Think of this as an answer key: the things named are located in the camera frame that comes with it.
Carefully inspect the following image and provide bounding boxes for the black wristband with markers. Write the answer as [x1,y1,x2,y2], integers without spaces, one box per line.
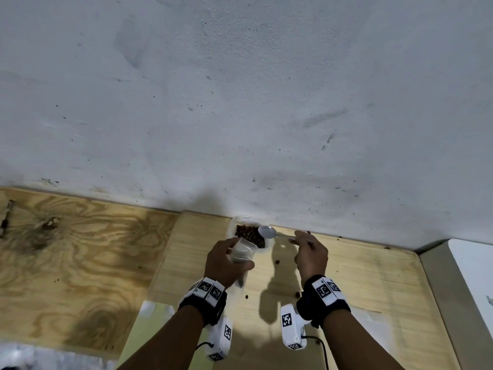
[295,275,352,329]
[178,277,228,328]

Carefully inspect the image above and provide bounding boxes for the brown coffee beans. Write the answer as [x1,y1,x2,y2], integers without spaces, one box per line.
[235,225,267,249]

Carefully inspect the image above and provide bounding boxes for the person's right hand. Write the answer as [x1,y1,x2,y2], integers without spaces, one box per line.
[289,230,329,286]

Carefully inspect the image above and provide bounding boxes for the black left wristband with markers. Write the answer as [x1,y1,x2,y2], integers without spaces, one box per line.
[178,277,228,328]

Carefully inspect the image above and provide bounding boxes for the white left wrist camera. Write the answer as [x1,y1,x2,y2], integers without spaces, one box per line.
[205,314,234,362]

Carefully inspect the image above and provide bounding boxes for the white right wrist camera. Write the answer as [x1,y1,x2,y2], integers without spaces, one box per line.
[280,303,312,350]

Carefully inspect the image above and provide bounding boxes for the black right wristband with markers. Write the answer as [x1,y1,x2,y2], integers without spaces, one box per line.
[295,275,352,329]

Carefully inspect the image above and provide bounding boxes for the white table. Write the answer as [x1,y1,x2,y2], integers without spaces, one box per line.
[415,238,493,370]

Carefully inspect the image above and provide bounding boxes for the person's left hand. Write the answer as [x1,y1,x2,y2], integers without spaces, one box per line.
[204,237,256,289]

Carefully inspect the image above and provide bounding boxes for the yellow-green backing sheet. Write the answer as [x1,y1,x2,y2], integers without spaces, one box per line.
[115,300,215,370]

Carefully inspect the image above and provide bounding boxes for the person's left forearm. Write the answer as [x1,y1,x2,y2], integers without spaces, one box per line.
[115,304,205,370]

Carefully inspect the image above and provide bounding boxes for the clear zip plastic bag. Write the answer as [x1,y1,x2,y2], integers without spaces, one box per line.
[227,237,258,301]

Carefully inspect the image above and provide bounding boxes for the metal spoon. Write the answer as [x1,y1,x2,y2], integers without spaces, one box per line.
[257,225,305,242]

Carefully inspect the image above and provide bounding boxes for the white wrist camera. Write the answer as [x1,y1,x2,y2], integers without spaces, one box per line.
[205,314,234,362]
[280,303,312,350]

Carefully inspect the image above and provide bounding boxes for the plywood board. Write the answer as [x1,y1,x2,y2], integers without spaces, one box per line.
[0,187,180,359]

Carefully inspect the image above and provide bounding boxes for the black right camera cable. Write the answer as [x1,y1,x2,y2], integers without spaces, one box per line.
[300,335,330,370]

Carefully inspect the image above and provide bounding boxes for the translucent plastic bowl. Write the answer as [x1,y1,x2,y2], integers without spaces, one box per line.
[226,215,276,254]

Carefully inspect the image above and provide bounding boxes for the person's right forearm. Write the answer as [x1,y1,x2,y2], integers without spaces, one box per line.
[323,308,405,370]

